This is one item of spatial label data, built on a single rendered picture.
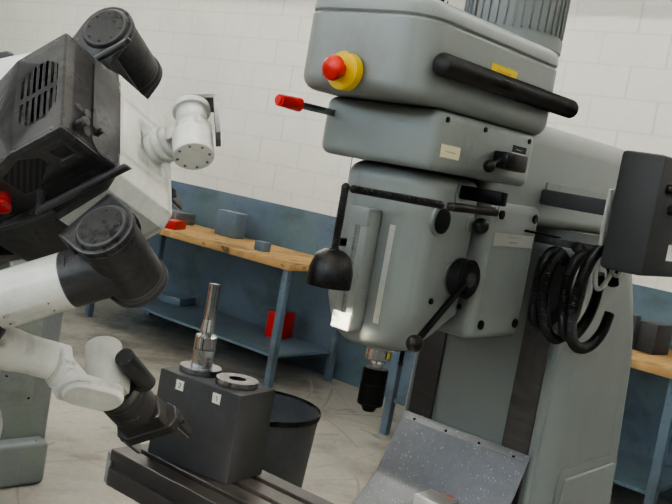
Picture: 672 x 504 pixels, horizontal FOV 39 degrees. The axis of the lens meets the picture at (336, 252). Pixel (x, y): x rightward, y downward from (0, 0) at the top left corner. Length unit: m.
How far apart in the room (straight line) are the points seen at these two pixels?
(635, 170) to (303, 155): 5.88
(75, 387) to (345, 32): 0.73
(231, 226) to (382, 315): 5.90
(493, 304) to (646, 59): 4.45
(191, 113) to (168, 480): 0.77
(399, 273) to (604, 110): 4.65
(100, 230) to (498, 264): 0.74
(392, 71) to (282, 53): 6.32
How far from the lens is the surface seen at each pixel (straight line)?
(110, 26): 1.70
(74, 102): 1.48
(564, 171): 1.95
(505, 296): 1.81
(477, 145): 1.63
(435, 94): 1.49
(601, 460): 2.24
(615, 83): 6.17
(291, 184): 7.51
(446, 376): 2.08
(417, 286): 1.60
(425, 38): 1.47
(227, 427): 1.94
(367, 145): 1.59
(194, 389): 1.98
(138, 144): 1.57
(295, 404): 3.96
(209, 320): 2.01
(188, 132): 1.52
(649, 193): 1.70
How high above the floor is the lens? 1.62
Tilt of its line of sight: 5 degrees down
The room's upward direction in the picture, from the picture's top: 10 degrees clockwise
